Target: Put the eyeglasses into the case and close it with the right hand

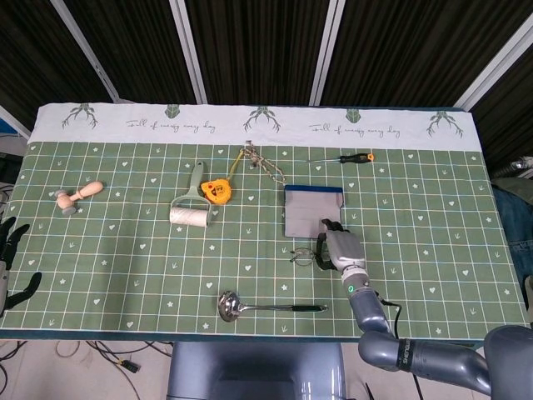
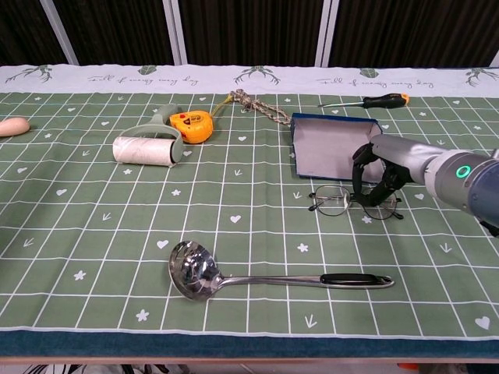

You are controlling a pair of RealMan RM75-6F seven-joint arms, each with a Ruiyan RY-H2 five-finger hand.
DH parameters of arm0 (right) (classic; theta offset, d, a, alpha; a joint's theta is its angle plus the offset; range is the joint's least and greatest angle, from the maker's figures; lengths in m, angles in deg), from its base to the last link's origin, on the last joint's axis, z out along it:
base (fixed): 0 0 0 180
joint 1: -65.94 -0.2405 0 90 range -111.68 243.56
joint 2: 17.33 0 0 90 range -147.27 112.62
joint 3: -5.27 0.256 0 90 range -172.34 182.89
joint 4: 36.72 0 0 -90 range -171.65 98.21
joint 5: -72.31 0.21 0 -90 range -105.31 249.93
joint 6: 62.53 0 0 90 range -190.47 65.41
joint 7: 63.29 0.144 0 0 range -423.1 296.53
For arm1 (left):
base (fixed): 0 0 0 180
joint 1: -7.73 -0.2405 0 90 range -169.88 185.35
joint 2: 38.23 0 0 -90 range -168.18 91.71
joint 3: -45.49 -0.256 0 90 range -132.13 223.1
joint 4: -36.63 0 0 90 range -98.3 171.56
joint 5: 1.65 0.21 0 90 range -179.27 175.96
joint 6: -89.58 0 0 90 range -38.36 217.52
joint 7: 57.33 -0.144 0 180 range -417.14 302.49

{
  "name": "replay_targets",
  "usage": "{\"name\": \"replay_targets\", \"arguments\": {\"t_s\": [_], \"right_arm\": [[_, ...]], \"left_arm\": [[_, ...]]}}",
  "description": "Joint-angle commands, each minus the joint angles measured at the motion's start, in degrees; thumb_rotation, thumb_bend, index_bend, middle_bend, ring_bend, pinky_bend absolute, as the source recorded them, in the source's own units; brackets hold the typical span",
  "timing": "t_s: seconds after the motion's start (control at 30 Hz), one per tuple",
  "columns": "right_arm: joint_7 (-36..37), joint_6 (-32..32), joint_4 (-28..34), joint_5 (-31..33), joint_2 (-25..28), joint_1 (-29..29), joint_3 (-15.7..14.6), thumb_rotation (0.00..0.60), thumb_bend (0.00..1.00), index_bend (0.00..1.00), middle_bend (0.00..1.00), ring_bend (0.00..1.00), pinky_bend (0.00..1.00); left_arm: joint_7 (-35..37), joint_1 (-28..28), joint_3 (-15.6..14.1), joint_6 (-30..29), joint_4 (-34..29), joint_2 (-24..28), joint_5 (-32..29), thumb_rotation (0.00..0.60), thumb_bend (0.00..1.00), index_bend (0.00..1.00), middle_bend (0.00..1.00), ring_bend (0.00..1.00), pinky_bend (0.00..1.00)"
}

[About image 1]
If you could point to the yellow tape measure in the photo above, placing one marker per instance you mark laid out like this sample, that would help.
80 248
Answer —
215 191

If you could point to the green lint roller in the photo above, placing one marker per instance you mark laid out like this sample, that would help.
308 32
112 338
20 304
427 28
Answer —
188 216

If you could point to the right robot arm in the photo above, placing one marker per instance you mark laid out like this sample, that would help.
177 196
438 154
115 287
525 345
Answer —
375 321

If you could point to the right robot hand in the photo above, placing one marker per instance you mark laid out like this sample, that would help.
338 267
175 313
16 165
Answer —
343 248

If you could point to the white partition post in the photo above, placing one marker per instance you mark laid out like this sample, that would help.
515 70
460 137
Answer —
83 48
495 66
187 50
327 50

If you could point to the blue glasses case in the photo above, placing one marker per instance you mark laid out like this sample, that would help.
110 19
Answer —
306 210

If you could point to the green grid tablecloth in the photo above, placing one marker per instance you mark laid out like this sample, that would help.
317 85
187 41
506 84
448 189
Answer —
125 258

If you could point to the black orange screwdriver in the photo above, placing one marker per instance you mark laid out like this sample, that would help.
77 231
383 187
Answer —
354 158

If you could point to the blue-grey robot torso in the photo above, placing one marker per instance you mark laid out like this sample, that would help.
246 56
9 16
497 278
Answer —
254 371

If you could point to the person in jeans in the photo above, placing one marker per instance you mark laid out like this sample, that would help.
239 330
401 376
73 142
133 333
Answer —
516 208

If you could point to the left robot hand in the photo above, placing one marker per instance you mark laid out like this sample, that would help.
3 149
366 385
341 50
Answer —
4 250

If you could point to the wire-frame eyeglasses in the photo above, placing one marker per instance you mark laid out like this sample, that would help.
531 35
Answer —
300 251

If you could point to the stainless steel ladle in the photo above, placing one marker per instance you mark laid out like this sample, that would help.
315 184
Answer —
228 306

